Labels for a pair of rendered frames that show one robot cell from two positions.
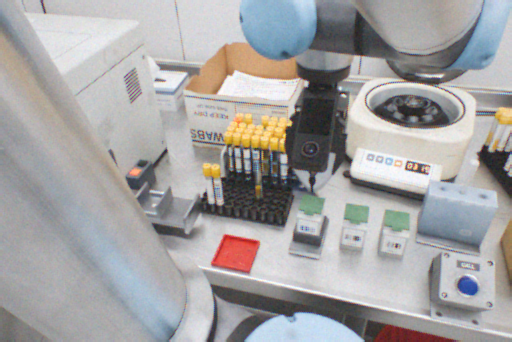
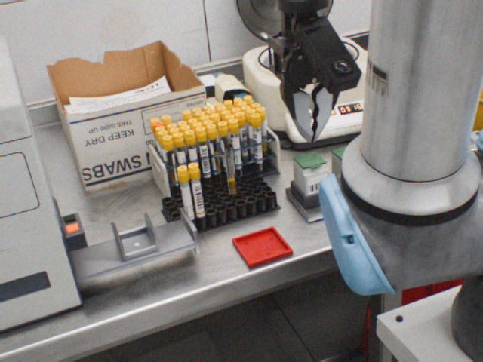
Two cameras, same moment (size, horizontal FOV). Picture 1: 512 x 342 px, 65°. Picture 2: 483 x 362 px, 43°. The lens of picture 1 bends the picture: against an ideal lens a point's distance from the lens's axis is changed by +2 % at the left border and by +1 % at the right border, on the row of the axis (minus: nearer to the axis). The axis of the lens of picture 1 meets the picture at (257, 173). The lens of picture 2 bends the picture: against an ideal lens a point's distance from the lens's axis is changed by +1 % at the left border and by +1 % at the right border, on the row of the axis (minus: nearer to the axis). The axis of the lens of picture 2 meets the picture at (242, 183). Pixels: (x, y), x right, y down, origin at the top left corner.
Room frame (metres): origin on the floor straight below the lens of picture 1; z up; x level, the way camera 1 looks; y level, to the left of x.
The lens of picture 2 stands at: (-0.11, 0.48, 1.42)
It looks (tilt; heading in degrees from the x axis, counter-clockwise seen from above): 31 degrees down; 324
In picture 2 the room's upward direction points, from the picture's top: 6 degrees counter-clockwise
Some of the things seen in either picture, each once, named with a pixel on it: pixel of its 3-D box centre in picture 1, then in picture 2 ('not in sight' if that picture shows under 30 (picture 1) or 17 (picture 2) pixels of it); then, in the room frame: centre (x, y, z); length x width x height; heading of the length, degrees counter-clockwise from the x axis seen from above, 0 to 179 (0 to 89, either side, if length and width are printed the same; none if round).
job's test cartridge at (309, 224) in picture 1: (310, 219); (311, 179); (0.49, -0.09, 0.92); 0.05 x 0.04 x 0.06; 161
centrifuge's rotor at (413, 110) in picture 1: (410, 115); not in sight; (0.74, -0.33, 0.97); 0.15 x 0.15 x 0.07
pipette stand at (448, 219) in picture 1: (453, 214); not in sight; (0.48, -0.33, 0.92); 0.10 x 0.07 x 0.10; 68
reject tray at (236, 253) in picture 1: (236, 252); (262, 246); (0.46, 0.04, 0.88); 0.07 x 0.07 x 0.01; 73
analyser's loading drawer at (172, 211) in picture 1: (142, 201); (120, 246); (0.55, 0.21, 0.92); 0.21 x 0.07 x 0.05; 73
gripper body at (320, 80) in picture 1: (321, 101); (302, 38); (0.50, -0.10, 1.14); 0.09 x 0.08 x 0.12; 161
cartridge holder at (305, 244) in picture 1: (309, 230); (312, 194); (0.49, -0.09, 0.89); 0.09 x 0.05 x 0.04; 160
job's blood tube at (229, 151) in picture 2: (258, 185); (231, 176); (0.58, 0.00, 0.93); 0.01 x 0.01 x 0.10; 73
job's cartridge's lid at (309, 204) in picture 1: (311, 205); (310, 161); (0.49, -0.09, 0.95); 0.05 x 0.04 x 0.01; 161
